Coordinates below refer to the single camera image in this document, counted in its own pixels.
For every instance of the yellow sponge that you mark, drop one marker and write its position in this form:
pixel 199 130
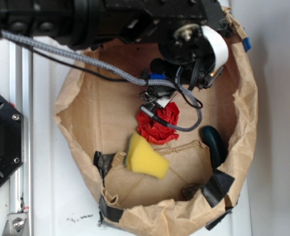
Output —
pixel 143 159

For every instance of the aluminium extrusion rail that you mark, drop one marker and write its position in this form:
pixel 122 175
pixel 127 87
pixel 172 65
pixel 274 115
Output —
pixel 20 94

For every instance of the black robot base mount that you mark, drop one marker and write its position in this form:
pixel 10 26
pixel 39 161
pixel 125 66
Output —
pixel 11 126

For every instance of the crumpled red paper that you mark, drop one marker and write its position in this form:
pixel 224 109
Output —
pixel 156 133

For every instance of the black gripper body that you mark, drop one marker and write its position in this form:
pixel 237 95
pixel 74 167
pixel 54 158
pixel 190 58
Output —
pixel 192 54

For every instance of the small brown fuzzy clump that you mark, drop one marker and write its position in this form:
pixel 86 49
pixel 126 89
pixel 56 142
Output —
pixel 189 191

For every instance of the brown paper bag bin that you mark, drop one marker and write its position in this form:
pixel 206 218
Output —
pixel 97 118

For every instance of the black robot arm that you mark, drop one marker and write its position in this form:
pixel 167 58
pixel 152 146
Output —
pixel 80 24

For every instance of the dark green oblong object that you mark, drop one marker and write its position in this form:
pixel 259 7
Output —
pixel 218 151

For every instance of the metal corner bracket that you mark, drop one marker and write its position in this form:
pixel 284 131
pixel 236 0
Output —
pixel 17 224

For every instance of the white tray board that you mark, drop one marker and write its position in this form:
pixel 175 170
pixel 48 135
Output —
pixel 62 204

